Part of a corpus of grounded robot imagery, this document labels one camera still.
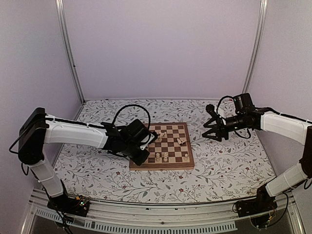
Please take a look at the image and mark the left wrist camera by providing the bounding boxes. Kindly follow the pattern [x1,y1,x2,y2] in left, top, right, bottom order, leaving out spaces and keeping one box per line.
[140,131,158,150]

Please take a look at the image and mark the left aluminium frame post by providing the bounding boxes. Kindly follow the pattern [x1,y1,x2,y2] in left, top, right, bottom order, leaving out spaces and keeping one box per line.
[55,0,86,104]

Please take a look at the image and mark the right aluminium frame post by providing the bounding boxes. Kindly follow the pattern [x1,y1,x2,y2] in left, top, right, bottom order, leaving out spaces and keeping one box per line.
[241,0,268,93]

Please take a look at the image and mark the lying light bishop piece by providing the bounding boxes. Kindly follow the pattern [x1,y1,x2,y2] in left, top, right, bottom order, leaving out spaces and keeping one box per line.
[177,138,185,145]

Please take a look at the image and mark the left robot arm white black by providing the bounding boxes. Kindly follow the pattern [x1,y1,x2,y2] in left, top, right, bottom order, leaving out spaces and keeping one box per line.
[9,107,157,212]

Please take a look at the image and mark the light wooden queen piece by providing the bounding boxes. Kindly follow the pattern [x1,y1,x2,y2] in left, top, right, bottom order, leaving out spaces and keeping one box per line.
[163,152,169,162]

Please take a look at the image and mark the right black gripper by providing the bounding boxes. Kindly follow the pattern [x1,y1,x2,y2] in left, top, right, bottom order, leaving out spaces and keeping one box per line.
[202,113,247,142]

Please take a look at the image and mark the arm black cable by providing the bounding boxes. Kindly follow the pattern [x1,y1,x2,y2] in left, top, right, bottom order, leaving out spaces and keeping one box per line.
[113,104,152,137]
[216,95,234,115]

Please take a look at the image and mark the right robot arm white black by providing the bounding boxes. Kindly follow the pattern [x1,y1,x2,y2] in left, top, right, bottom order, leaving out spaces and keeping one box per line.
[202,93,312,213]

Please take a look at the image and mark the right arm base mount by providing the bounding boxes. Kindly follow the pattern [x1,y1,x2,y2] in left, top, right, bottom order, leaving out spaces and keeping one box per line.
[234,187,277,229]

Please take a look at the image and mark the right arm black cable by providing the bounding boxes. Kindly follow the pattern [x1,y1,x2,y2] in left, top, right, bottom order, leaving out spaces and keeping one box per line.
[216,95,234,115]

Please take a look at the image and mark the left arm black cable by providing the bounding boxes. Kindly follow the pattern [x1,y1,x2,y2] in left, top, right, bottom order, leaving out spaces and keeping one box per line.
[113,104,152,137]

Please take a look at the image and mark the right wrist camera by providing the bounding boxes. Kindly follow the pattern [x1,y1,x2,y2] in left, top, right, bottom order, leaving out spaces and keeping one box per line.
[206,104,222,119]

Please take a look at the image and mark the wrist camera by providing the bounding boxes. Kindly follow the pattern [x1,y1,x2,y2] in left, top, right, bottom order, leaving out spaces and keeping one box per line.
[140,131,158,150]
[206,104,222,119]

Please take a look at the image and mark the light wooden king piece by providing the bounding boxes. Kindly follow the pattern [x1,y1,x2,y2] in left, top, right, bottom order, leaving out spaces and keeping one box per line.
[155,153,162,163]

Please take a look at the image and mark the light chess piece cluster centre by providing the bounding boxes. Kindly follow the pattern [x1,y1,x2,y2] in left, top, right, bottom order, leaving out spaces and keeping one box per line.
[157,132,167,142]

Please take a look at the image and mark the wooden chess board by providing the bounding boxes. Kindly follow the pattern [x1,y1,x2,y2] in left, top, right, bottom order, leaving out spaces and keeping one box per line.
[129,122,195,171]

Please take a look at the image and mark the aluminium front rail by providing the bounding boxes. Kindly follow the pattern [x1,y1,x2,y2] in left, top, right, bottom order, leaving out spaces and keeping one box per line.
[21,189,307,234]

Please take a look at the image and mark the floral patterned table mat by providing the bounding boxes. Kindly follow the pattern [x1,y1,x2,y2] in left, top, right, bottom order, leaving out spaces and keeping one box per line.
[54,99,275,203]

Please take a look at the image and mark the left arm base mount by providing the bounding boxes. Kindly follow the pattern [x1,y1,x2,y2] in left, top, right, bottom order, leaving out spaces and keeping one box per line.
[45,191,90,217]

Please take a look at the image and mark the aluminium frame post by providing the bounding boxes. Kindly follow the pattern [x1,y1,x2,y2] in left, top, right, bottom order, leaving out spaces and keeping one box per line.
[241,0,268,93]
[55,0,86,104]

